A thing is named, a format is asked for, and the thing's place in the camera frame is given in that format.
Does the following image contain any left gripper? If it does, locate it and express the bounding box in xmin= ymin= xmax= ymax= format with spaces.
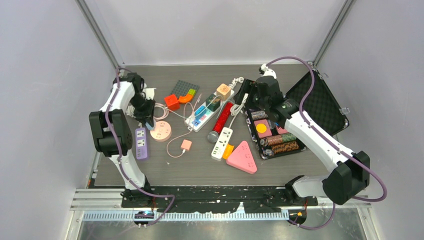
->
xmin=129 ymin=93 xmax=155 ymax=128

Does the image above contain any light blue charger plug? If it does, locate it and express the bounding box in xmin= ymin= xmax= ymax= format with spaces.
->
xmin=145 ymin=122 xmax=155 ymax=131

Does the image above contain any beige cube adapter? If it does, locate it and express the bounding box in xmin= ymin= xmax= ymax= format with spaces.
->
xmin=216 ymin=83 xmax=232 ymax=102

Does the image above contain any pink round socket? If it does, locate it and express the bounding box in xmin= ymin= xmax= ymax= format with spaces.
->
xmin=150 ymin=120 xmax=172 ymax=142

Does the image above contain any dark green cube adapter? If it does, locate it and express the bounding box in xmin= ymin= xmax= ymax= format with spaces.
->
xmin=205 ymin=93 xmax=221 ymax=112

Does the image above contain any purple power strip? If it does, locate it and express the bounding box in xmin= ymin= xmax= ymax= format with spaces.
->
xmin=135 ymin=127 xmax=149 ymax=160

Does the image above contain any white multicolour power strip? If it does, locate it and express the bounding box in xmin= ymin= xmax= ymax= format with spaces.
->
xmin=185 ymin=88 xmax=235 ymax=132

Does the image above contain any blue plug adapter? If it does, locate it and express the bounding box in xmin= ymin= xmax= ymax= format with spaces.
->
xmin=194 ymin=105 xmax=208 ymax=121

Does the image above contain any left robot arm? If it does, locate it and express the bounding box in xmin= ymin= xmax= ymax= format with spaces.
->
xmin=88 ymin=72 xmax=156 ymax=207

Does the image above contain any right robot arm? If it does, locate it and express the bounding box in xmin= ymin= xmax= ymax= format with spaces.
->
xmin=234 ymin=75 xmax=370 ymax=205

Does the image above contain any pink charger plug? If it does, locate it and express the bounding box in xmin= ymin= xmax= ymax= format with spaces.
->
xmin=166 ymin=131 xmax=192 ymax=159

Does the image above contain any red cube adapter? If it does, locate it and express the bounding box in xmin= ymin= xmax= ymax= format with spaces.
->
xmin=164 ymin=94 xmax=180 ymax=111

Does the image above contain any grey building baseplate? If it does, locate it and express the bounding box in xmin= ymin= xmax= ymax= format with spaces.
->
xmin=170 ymin=80 xmax=200 ymax=98

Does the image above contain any orange curved block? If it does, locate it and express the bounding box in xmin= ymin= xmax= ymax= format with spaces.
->
xmin=178 ymin=88 xmax=196 ymax=104

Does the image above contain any red glitter microphone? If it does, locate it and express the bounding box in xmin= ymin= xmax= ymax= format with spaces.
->
xmin=207 ymin=102 xmax=234 ymax=143

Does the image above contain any small white power strip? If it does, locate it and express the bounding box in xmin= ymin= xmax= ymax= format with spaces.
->
xmin=211 ymin=127 xmax=233 ymax=161

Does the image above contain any yellow curved block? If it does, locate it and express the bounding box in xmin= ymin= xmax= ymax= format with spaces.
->
xmin=222 ymin=144 xmax=234 ymax=160

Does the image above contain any pink triangular socket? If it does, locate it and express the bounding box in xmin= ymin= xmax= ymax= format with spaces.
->
xmin=226 ymin=141 xmax=257 ymax=174

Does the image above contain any black poker chip case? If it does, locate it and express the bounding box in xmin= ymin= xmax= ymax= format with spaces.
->
xmin=234 ymin=70 xmax=352 ymax=167

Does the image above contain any pink coiled cord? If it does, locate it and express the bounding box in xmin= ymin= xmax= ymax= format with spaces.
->
xmin=153 ymin=102 xmax=170 ymax=122

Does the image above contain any white bundled cord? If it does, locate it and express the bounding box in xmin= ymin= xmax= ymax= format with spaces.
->
xmin=228 ymin=93 xmax=249 ymax=128

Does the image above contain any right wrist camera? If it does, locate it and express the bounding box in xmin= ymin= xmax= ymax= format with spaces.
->
xmin=258 ymin=63 xmax=277 ymax=79

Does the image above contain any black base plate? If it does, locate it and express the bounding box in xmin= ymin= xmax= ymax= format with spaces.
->
xmin=145 ymin=185 xmax=319 ymax=215

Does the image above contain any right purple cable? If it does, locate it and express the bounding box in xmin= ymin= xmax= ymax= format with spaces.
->
xmin=264 ymin=56 xmax=388 ymax=231

